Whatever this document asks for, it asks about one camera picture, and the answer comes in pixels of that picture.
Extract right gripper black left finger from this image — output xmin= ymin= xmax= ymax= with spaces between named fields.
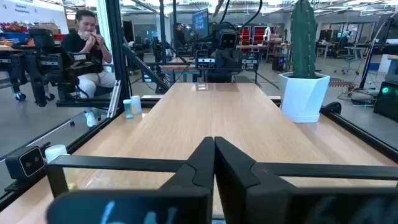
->
xmin=46 ymin=136 xmax=216 ymax=224

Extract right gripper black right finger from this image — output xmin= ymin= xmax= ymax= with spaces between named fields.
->
xmin=214 ymin=136 xmax=398 ymax=224

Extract teal medicine bottle white cap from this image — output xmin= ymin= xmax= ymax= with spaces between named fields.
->
xmin=123 ymin=98 xmax=134 ymax=120

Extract wooden shelf black metal legs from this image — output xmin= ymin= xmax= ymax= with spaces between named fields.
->
xmin=46 ymin=81 xmax=398 ymax=220

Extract red storage rack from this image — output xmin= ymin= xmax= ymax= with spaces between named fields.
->
xmin=238 ymin=25 xmax=278 ymax=47

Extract computer monitor blue screen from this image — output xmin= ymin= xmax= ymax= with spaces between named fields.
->
xmin=191 ymin=8 xmax=210 ymax=39

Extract green cactus plant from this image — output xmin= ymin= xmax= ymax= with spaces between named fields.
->
xmin=290 ymin=0 xmax=318 ymax=79

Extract white faceted plant pot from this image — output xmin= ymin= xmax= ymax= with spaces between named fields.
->
xmin=278 ymin=71 xmax=331 ymax=124

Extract person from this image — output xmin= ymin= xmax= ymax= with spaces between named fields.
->
xmin=60 ymin=9 xmax=118 ymax=128

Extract black computer case green light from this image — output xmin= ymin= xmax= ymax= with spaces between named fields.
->
xmin=373 ymin=80 xmax=398 ymax=123

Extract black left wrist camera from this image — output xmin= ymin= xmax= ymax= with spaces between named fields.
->
xmin=218 ymin=29 xmax=239 ymax=50

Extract black vertical gantry post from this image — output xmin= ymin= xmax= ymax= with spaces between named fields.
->
xmin=104 ymin=0 xmax=171 ymax=103

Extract silver aluminium bracket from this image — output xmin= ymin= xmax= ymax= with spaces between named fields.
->
xmin=106 ymin=80 xmax=123 ymax=119

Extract small black camera box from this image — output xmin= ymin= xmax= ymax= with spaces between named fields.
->
xmin=4 ymin=142 xmax=52 ymax=192

